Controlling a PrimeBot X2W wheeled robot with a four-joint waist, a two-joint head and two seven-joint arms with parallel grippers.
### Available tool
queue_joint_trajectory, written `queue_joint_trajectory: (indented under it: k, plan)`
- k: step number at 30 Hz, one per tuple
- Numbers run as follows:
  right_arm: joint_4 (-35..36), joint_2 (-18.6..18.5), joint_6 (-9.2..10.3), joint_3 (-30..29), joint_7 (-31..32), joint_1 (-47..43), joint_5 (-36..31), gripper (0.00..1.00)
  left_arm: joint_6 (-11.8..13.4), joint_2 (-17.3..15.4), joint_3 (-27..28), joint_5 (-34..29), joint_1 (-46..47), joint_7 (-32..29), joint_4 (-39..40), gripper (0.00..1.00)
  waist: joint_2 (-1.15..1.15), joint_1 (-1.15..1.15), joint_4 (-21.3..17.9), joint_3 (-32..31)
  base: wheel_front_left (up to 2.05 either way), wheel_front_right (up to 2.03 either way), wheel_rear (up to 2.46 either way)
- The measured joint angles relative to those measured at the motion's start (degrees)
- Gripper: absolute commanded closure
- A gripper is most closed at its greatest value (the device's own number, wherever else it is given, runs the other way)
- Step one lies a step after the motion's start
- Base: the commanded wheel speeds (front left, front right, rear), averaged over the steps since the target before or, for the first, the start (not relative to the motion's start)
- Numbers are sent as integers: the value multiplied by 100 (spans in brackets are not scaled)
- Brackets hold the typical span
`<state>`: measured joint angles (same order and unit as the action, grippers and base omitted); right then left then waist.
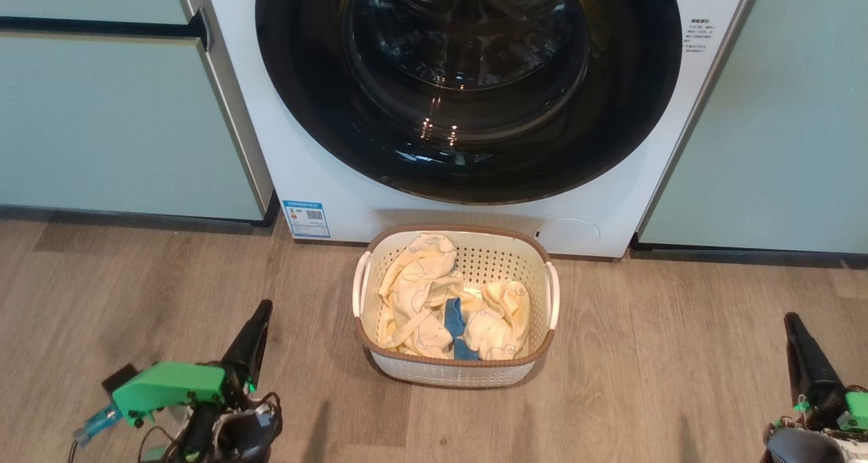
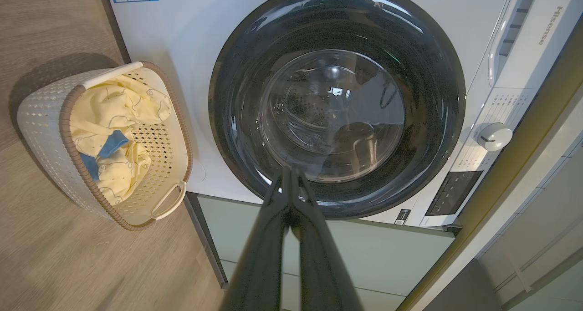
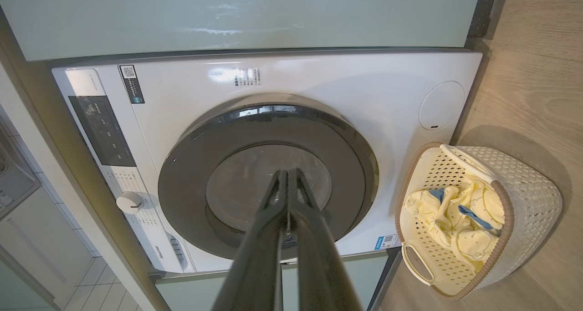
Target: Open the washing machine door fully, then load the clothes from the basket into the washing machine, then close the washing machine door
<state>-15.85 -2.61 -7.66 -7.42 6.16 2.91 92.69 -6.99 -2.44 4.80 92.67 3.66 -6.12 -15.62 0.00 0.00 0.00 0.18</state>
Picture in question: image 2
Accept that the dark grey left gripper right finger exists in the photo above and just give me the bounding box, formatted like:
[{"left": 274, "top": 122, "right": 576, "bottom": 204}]
[{"left": 291, "top": 167, "right": 365, "bottom": 311}]

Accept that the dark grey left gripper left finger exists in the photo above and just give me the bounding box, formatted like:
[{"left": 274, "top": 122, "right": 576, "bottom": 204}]
[{"left": 219, "top": 167, "right": 291, "bottom": 311}]

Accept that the washing machine glass door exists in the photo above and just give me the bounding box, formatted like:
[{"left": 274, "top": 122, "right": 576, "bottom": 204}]
[{"left": 208, "top": 0, "right": 466, "bottom": 220}]

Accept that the yellow garment with blue trim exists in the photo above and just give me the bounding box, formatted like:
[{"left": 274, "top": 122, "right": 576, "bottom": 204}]
[{"left": 80, "top": 130, "right": 152, "bottom": 206}]

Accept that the pale yellow printed garment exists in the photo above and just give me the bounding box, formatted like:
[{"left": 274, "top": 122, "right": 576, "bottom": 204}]
[{"left": 69, "top": 74, "right": 173, "bottom": 157}]

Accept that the steel washer drum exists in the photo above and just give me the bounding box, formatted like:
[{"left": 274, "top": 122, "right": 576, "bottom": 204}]
[{"left": 260, "top": 49, "right": 406, "bottom": 184}]

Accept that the black washer display panel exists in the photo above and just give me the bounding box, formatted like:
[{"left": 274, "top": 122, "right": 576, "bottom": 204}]
[{"left": 425, "top": 170, "right": 483, "bottom": 216}]

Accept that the white washer control knob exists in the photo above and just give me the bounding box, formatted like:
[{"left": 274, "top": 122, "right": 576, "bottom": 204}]
[{"left": 476, "top": 122, "right": 513, "bottom": 152}]

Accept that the white front-load washing machine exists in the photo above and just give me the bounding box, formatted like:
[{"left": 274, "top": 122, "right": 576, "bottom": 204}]
[{"left": 104, "top": 0, "right": 583, "bottom": 229}]

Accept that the dark cabinet kick plate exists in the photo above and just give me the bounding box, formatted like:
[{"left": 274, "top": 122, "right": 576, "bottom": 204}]
[{"left": 184, "top": 192, "right": 229, "bottom": 289}]

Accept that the pale green cabinet panel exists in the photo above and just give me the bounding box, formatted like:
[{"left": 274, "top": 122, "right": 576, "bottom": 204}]
[{"left": 196, "top": 194, "right": 456, "bottom": 311}]

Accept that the light countertop with olive edge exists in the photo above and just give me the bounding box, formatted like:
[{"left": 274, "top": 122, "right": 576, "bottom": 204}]
[{"left": 396, "top": 10, "right": 583, "bottom": 311}]

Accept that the cream perforated laundry basket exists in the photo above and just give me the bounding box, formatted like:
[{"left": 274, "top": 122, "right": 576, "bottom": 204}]
[{"left": 17, "top": 61, "right": 194, "bottom": 232}]

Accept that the white detergent drawer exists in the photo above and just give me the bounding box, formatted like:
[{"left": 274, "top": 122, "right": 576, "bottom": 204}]
[{"left": 488, "top": 0, "right": 542, "bottom": 87}]

